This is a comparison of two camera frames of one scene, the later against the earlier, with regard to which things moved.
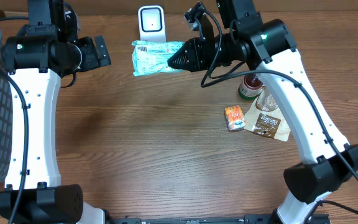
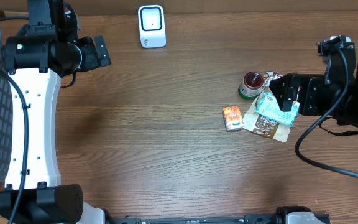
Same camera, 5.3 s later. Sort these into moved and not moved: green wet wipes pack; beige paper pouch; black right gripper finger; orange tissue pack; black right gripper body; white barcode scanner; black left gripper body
Moved: green wet wipes pack; black right gripper body; black right gripper finger
Not moved: orange tissue pack; black left gripper body; beige paper pouch; white barcode scanner
